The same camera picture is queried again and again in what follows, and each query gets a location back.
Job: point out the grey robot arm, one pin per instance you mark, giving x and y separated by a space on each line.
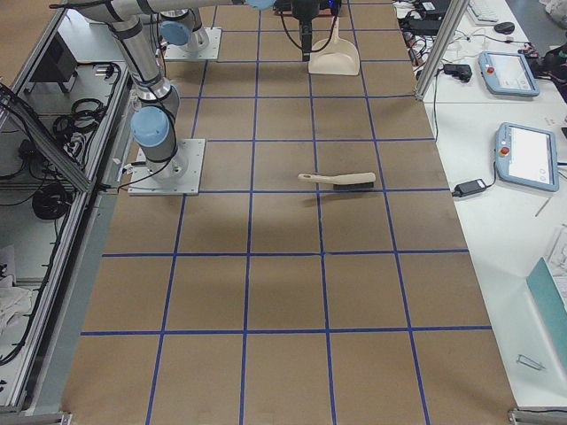
186 39
123 19

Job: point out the white crumpled cloth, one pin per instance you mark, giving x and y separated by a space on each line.
16 303

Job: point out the near blue teach pendant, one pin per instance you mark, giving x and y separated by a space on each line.
526 156

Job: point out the far blue teach pendant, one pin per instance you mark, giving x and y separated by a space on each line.
507 74

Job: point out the aluminium frame post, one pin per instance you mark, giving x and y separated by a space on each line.
445 35

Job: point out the black power adapter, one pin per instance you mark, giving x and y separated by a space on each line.
469 188

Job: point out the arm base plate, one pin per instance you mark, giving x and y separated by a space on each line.
204 44
181 176

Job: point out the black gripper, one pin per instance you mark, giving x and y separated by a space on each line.
303 12

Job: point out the blue teach pendant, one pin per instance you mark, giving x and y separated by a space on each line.
526 156
507 74

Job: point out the green folder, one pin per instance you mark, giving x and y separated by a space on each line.
548 288

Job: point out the beige plastic dustpan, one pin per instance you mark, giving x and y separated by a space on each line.
336 56

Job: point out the beige hand brush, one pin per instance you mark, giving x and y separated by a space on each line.
342 182

